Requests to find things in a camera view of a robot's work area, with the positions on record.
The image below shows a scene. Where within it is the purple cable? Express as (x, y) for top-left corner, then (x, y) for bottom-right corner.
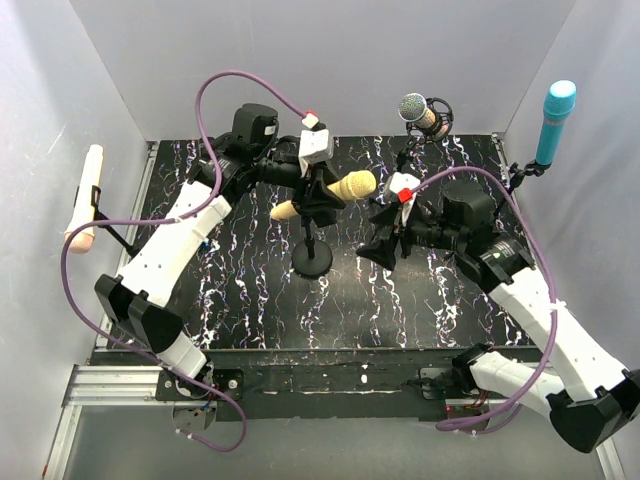
(399, 167), (559, 434)
(60, 69), (321, 452)

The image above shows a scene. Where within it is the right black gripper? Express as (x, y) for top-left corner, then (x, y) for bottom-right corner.
(354, 200), (464, 270)

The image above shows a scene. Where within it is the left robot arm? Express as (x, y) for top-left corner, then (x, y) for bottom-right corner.
(95, 103), (352, 400)

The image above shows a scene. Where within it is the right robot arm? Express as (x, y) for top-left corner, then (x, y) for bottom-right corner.
(357, 173), (639, 453)

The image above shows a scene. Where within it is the pale pink microphone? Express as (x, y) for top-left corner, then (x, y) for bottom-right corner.
(65, 144), (104, 254)

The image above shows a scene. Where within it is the glitter silver-head microphone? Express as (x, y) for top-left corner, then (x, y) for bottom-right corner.
(398, 93), (440, 135)

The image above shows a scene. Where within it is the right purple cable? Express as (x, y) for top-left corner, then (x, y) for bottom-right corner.
(399, 167), (559, 434)

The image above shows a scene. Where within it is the black tripod shock-mount stand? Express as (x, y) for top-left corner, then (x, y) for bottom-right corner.
(367, 98), (454, 205)

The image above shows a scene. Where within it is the cream yellow microphone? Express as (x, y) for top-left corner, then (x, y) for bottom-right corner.
(270, 170), (378, 221)

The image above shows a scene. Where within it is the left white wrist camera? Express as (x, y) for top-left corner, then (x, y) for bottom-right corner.
(298, 129), (334, 164)

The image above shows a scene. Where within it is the black round-base mic stand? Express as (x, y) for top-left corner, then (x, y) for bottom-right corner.
(291, 216), (333, 280)

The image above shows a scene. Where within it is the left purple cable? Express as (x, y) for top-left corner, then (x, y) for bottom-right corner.
(60, 69), (321, 452)

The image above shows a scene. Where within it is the teal blue microphone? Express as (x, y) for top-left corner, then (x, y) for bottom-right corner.
(535, 80), (577, 168)

